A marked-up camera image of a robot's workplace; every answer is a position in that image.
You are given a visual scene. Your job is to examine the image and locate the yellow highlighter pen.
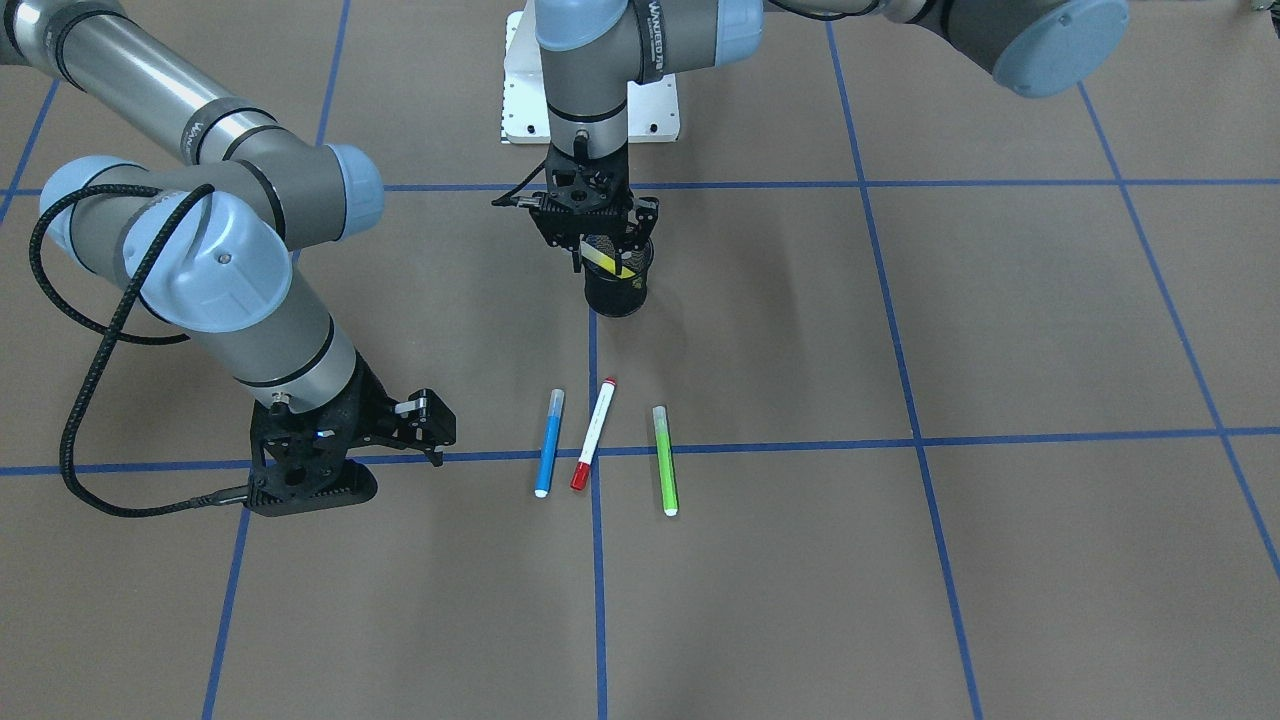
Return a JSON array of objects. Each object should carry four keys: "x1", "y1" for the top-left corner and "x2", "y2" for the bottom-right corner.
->
[{"x1": 579, "y1": 243, "x2": 637, "y2": 279}]

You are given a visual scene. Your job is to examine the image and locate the blue highlighter pen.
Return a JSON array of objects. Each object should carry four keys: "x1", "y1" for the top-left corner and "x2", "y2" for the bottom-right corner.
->
[{"x1": 532, "y1": 388, "x2": 564, "y2": 498}]

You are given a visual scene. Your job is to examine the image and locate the black mesh pen cup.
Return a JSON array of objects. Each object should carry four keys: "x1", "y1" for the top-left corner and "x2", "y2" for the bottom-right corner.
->
[{"x1": 582, "y1": 234, "x2": 654, "y2": 318}]

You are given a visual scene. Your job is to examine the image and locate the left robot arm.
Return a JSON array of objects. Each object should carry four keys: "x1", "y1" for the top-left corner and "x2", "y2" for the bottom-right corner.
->
[{"x1": 509, "y1": 1, "x2": 1130, "y2": 273}]

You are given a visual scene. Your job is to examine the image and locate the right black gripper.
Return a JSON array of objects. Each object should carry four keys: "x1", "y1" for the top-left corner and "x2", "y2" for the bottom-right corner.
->
[{"x1": 250, "y1": 355, "x2": 457, "y2": 471}]

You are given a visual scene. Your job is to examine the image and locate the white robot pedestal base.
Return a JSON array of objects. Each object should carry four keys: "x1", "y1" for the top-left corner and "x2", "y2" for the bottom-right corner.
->
[{"x1": 499, "y1": 1, "x2": 682, "y2": 152}]

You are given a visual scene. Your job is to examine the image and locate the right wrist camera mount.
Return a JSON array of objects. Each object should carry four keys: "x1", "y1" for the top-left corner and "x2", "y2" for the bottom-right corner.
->
[{"x1": 243, "y1": 404, "x2": 378, "y2": 518}]

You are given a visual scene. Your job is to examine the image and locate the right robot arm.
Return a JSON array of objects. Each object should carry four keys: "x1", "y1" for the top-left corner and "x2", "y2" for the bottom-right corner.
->
[{"x1": 3, "y1": 1, "x2": 454, "y2": 484}]

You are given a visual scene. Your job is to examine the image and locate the green highlighter pen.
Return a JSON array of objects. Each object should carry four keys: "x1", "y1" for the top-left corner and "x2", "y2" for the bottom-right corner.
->
[{"x1": 652, "y1": 406, "x2": 680, "y2": 518}]

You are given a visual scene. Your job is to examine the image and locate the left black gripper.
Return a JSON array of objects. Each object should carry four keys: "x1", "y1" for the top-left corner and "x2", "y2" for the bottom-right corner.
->
[{"x1": 529, "y1": 143, "x2": 660, "y2": 274}]

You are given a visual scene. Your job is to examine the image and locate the red and white marker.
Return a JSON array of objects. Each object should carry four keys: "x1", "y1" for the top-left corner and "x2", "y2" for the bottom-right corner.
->
[{"x1": 570, "y1": 375, "x2": 617, "y2": 492}]

